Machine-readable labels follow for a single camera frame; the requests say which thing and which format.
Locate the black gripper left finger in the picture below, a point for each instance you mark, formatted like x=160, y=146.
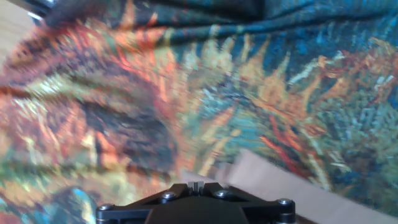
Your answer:
x=124, y=214

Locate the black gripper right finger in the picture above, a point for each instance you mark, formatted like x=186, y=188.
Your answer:
x=267, y=214

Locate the brown cardboard box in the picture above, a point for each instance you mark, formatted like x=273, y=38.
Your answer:
x=311, y=199

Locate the sunflower painting cloth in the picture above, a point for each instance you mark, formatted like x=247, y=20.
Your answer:
x=217, y=93

